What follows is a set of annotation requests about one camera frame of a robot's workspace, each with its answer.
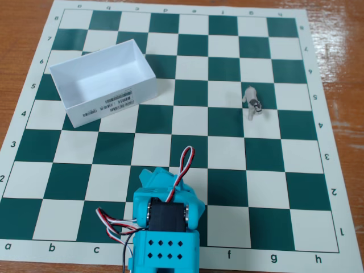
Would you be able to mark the cyan gripper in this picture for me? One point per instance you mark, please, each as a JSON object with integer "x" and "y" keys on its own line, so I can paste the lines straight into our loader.
{"x": 158, "y": 178}

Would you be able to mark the small toy dog figurine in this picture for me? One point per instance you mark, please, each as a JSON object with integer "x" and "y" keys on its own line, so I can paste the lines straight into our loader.
{"x": 250, "y": 95}

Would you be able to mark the cyan robot arm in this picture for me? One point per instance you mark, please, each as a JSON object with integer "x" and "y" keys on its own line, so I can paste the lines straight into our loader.
{"x": 167, "y": 250}

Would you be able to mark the white cardboard box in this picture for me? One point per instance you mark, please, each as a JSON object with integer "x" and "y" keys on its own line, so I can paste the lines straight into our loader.
{"x": 94, "y": 85}

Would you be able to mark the green white chessboard mat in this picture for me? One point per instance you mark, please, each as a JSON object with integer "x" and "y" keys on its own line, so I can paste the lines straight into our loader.
{"x": 227, "y": 182}

